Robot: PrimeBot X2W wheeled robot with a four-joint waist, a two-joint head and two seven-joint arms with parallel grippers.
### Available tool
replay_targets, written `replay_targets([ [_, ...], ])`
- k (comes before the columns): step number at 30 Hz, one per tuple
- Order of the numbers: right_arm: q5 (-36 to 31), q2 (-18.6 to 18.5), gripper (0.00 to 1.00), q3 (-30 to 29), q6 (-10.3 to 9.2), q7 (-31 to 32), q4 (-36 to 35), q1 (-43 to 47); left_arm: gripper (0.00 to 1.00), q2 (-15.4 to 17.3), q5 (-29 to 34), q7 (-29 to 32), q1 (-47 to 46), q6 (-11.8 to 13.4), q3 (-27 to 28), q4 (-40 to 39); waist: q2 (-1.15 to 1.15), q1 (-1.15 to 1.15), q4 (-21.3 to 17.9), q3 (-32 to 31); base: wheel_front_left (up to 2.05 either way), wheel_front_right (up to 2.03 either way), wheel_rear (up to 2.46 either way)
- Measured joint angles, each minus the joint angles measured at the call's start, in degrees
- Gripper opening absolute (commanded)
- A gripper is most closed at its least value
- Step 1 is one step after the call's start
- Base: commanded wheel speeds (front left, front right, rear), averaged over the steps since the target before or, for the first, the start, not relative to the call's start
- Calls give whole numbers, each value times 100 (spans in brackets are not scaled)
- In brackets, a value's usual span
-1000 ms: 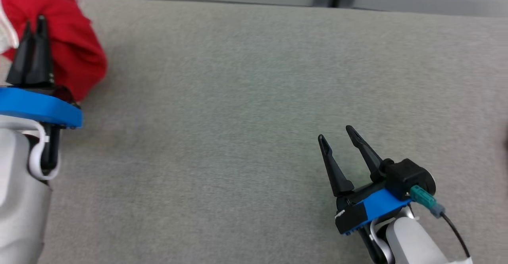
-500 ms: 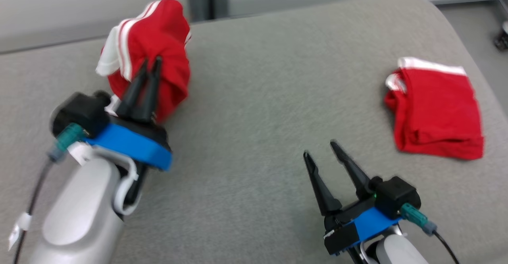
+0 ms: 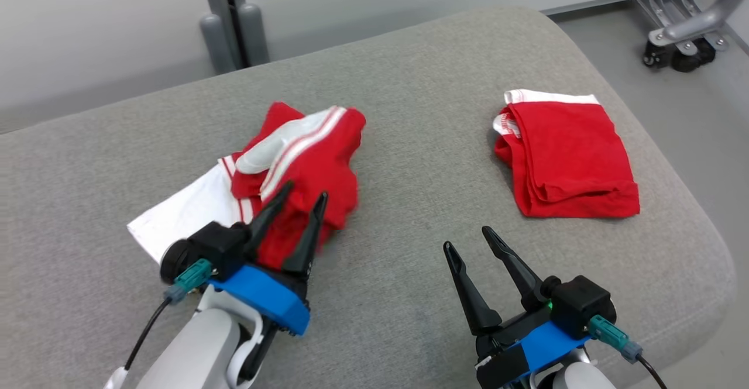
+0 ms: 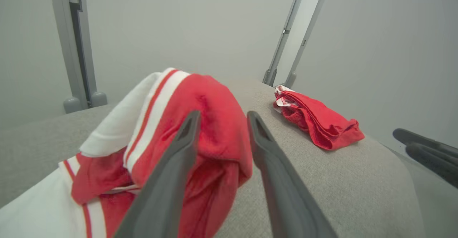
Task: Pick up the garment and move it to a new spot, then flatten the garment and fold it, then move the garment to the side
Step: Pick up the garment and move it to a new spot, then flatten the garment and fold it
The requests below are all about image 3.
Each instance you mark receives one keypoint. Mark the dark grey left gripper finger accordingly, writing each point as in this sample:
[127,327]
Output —
[266,225]
[307,243]

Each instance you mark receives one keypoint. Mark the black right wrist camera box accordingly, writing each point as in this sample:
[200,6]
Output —
[579,304]

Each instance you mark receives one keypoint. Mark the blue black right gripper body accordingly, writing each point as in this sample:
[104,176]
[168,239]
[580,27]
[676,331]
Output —
[544,345]

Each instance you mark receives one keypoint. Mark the grey metal stand with castors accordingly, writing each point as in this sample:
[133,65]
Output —
[684,20]

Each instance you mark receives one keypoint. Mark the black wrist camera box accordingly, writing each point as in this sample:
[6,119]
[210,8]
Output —
[216,245]
[579,304]

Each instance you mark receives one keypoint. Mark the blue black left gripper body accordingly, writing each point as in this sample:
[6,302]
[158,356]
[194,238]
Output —
[269,298]

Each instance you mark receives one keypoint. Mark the grey aluminium wall post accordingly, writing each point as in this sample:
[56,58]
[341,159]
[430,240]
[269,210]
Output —
[234,20]

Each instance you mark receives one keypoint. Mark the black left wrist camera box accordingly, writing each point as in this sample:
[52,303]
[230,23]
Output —
[216,245]

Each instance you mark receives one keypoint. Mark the red shirt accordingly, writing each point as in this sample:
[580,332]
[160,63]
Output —
[567,155]

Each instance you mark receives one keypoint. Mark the grey fabric sofa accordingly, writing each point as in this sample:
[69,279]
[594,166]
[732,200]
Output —
[409,143]

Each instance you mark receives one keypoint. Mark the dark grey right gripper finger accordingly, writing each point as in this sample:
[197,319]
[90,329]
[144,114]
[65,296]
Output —
[474,301]
[521,278]

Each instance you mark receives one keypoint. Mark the red garment with white stripes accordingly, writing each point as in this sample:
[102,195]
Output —
[310,167]

